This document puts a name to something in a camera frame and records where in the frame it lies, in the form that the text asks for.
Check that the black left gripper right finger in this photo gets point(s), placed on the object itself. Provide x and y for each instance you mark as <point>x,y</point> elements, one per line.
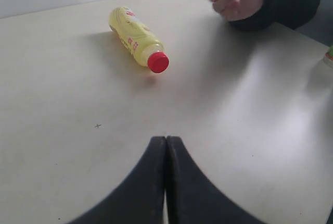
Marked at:
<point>191,197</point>

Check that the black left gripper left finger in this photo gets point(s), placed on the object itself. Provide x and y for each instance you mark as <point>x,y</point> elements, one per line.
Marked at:
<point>139,198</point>

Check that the yellow bottle red cap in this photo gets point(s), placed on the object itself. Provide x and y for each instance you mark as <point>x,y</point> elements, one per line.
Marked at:
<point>143,45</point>

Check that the black sleeved forearm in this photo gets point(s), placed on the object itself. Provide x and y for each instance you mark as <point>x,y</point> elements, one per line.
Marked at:
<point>290,13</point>

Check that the green white bottle at edge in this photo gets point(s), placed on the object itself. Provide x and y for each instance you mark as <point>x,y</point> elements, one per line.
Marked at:
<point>328,58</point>

